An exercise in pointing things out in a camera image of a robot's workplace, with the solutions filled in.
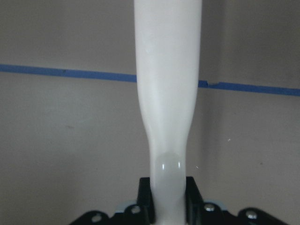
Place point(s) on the white hand brush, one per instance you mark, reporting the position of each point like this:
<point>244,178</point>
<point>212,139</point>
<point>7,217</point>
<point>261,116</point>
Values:
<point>167,49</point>

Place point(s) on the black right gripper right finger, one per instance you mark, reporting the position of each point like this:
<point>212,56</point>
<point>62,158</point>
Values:
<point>200,212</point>

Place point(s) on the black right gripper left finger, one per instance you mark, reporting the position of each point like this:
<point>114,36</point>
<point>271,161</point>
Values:
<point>139,213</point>

